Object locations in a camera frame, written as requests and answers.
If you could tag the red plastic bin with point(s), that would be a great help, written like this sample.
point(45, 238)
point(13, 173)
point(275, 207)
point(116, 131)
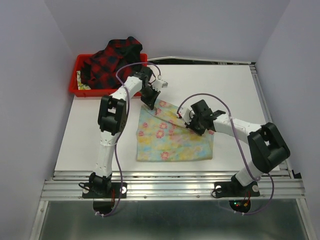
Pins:
point(100, 92)

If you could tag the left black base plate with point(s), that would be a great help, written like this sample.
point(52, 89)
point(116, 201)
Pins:
point(117, 191)

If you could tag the yellow floral cloth in bin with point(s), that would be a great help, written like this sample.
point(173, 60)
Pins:
point(80, 85)

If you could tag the aluminium front rail frame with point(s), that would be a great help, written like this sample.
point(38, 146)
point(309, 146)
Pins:
point(166, 186)

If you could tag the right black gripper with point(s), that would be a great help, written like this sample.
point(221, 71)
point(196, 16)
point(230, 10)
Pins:
point(200, 131)

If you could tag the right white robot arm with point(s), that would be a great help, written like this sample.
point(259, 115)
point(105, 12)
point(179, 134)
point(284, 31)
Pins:
point(267, 147)

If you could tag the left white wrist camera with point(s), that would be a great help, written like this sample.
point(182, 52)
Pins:
point(158, 84)

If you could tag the red black plaid skirt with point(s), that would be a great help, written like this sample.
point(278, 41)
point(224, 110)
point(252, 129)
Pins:
point(99, 70)

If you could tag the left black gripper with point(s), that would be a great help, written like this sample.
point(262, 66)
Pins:
point(150, 102)

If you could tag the aluminium right rail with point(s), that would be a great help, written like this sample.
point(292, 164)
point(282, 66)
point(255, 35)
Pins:
point(285, 165)

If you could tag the pastel floral skirt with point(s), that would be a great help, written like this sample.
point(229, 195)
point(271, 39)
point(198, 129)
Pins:
point(163, 137)

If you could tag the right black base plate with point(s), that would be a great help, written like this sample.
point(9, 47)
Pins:
point(232, 189)

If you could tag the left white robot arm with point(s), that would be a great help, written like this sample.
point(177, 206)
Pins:
point(112, 118)

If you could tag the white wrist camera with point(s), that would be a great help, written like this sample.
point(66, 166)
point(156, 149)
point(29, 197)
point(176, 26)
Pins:
point(186, 114)
point(158, 84)

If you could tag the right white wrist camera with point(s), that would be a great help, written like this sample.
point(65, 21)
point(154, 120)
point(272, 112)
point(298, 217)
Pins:
point(186, 114)

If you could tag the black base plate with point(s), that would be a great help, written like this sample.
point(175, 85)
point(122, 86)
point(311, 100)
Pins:
point(117, 191)
point(232, 189)

